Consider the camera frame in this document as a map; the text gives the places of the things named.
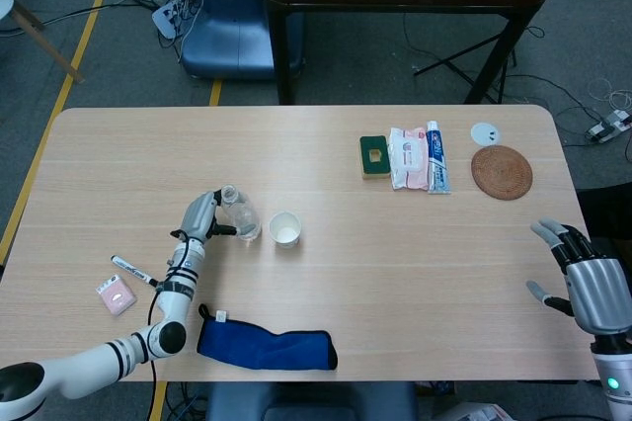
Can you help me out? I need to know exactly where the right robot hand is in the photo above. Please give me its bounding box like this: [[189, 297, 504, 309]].
[[526, 217, 632, 336]]

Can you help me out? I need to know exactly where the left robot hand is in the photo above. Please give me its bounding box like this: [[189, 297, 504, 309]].
[[170, 188, 238, 244]]

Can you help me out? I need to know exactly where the clear plastic bottle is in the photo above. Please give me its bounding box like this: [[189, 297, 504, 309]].
[[216, 184, 262, 243]]

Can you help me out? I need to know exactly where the white paper cup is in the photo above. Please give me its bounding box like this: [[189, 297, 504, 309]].
[[268, 210, 302, 249]]

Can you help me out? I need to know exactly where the black and white marker pen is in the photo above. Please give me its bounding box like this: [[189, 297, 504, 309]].
[[110, 254, 160, 289]]

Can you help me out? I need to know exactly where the black object beside table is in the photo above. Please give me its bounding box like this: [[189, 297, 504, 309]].
[[575, 183, 632, 244]]

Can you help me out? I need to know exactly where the small pink tissue pack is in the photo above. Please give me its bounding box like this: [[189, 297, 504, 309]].
[[95, 274, 138, 315]]

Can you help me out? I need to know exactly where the blue cloth with black trim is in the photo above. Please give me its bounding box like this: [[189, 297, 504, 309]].
[[196, 302, 340, 372]]

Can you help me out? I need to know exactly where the brown woven round coaster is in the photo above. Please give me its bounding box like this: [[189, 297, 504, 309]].
[[470, 144, 534, 202]]

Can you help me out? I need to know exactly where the grey floor power strip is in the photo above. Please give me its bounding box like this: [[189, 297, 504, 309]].
[[586, 112, 632, 144]]

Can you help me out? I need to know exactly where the green and yellow sponge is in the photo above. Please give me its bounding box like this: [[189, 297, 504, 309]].
[[358, 134, 394, 181]]

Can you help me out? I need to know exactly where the white round table grommet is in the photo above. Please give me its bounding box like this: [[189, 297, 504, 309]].
[[470, 122, 501, 147]]

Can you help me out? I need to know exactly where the white power strip with plugs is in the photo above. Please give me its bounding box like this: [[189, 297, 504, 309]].
[[151, 0, 198, 40]]

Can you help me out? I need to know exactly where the blue and white toothpaste tube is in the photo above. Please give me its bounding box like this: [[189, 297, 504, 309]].
[[425, 120, 452, 195]]

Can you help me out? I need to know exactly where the pink wet wipes pack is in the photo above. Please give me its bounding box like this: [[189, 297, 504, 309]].
[[387, 126, 430, 192]]

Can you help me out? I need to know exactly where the white coiled floor cable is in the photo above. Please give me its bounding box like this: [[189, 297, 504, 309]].
[[587, 77, 632, 111]]

